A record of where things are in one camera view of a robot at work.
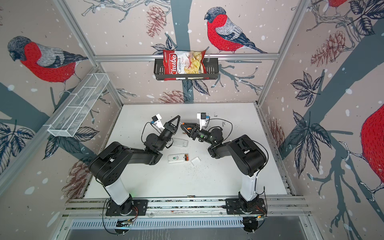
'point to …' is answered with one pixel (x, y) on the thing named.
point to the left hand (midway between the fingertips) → (180, 117)
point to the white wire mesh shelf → (77, 105)
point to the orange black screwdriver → (189, 128)
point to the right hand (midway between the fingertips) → (179, 130)
